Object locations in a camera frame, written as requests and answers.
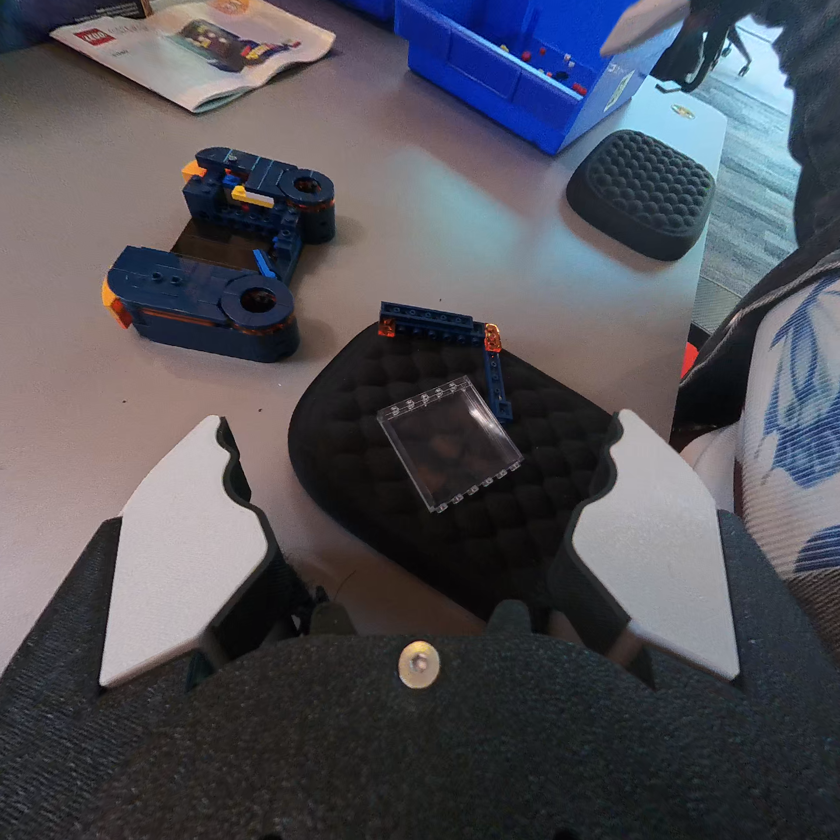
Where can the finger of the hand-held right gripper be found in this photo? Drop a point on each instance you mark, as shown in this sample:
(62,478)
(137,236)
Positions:
(646,26)

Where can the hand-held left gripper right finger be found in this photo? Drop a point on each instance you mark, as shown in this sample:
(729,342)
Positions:
(656,558)

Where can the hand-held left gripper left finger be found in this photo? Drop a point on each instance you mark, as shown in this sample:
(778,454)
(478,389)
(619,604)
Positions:
(184,558)

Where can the clear plastic brick panel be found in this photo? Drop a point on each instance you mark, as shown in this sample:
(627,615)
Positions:
(453,446)

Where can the thin blue brick strip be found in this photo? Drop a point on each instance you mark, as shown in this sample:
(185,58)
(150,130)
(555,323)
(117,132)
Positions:
(495,380)

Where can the blue brick-built game console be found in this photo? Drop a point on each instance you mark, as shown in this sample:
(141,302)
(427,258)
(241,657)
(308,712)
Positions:
(197,308)

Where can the blue brick bar orange ends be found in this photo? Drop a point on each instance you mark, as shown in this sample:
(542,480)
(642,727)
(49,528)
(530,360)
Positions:
(426,321)

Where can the scattered small colourful bricks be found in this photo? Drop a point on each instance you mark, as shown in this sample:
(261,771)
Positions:
(543,51)

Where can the small black cushioned pad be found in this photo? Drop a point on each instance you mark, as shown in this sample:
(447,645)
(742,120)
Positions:
(643,190)

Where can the white blue-printed shirt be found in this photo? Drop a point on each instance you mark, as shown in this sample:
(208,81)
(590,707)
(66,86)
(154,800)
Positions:
(787,459)

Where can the large black cushioned pad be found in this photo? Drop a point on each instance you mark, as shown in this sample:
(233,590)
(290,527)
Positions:
(367,459)

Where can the instruction booklet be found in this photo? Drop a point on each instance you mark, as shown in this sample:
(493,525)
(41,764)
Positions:
(131,52)

